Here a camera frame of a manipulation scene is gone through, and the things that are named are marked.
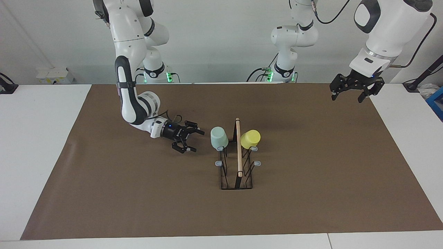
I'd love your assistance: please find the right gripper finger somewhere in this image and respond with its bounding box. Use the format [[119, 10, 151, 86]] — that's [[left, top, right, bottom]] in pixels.
[[183, 120, 206, 136], [172, 138, 198, 154]]

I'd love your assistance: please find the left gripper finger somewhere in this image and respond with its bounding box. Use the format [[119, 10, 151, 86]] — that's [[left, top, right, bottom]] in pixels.
[[358, 77, 386, 104], [329, 73, 350, 102]]

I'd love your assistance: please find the pale green plastic cup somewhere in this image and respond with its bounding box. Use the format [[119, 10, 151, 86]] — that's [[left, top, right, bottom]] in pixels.
[[210, 126, 229, 150]]

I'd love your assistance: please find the yellow plastic cup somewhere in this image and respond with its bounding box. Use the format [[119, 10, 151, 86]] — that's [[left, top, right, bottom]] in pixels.
[[241, 130, 261, 150]]

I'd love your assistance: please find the clear plastic bag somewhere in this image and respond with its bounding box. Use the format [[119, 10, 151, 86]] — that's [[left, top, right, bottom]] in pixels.
[[418, 83, 439, 99]]

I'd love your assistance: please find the brown table mat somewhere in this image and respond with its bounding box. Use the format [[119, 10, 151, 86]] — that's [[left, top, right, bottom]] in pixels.
[[20, 83, 443, 240]]

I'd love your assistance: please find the blue box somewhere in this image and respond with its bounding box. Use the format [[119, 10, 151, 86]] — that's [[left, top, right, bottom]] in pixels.
[[426, 86, 443, 121]]

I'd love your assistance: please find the white cardboard box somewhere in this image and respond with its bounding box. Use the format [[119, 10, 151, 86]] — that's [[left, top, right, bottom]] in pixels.
[[36, 67, 75, 84]]

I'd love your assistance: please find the black desk clamp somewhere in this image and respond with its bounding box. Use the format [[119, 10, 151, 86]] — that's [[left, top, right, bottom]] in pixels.
[[0, 73, 19, 94]]

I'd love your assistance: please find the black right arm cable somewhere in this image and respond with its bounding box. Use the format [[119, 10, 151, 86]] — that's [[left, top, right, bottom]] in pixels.
[[156, 109, 183, 126]]

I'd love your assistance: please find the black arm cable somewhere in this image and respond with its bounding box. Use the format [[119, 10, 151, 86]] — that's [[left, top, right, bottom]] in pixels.
[[311, 0, 437, 68], [156, 109, 183, 126]]

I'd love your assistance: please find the black wire rack wooden handle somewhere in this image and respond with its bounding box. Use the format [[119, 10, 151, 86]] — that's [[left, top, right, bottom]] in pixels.
[[215, 118, 262, 190]]

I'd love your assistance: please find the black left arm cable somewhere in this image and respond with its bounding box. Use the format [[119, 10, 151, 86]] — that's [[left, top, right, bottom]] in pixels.
[[311, 0, 437, 68]]

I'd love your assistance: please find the black base power cable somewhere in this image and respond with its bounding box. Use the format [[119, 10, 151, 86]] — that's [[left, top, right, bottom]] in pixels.
[[246, 51, 279, 83]]

